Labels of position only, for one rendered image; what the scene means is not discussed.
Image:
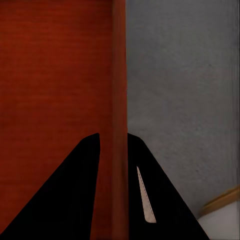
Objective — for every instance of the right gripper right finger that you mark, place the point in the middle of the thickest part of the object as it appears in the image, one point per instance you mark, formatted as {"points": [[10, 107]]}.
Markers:
{"points": [[174, 219]]}

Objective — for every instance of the door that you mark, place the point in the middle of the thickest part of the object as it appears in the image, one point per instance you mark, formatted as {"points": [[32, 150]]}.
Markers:
{"points": [[222, 200]]}

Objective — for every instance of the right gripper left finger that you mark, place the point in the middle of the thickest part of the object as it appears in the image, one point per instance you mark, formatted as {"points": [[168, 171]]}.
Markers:
{"points": [[62, 208]]}

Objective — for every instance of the storage box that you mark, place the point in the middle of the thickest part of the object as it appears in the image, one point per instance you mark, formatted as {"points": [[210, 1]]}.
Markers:
{"points": [[63, 77]]}

